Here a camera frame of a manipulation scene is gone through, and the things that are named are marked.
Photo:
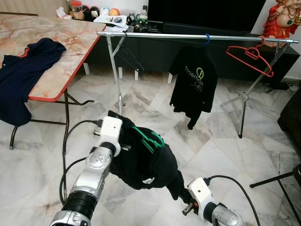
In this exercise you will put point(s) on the blue plastic hanger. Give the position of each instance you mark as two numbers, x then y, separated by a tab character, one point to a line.
209	40

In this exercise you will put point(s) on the red plastic hanger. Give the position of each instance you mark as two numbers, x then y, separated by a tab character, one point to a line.
251	53

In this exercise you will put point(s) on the silver metal clothes rack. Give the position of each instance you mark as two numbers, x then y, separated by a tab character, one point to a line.
160	36

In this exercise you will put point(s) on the light wooden cabinet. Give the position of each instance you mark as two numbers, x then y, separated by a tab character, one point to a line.
28	5

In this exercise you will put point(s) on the black t-shirt green logo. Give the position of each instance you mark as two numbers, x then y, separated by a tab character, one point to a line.
146	167
193	89

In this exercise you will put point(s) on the white teal toy ball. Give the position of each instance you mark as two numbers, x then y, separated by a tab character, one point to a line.
104	11

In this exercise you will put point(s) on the red top brown jar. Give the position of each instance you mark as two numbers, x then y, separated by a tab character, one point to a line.
76	9

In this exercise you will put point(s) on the black television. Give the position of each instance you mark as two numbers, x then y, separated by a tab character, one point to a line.
202	14

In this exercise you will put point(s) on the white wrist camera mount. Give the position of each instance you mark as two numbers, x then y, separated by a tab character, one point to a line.
200	195
109	132

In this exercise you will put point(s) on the stack of white papers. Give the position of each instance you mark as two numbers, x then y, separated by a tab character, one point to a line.
110	20

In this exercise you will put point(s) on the black TV cabinet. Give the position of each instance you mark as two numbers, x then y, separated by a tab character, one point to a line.
155	56

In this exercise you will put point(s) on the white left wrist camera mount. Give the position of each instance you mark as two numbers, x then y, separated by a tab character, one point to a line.
109	132

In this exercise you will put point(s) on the black plush toy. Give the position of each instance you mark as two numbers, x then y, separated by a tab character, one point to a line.
91	12

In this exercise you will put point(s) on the white tissue packet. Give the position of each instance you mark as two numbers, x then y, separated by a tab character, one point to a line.
63	12

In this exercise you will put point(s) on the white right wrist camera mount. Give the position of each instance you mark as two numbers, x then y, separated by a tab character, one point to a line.
200	195

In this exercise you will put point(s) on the navy blue garment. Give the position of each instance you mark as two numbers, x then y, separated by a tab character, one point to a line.
23	75

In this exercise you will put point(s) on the orange toy ball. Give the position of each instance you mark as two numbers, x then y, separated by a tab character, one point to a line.
114	12

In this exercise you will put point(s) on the red laughing Buddha statue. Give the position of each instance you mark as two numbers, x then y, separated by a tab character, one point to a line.
282	21

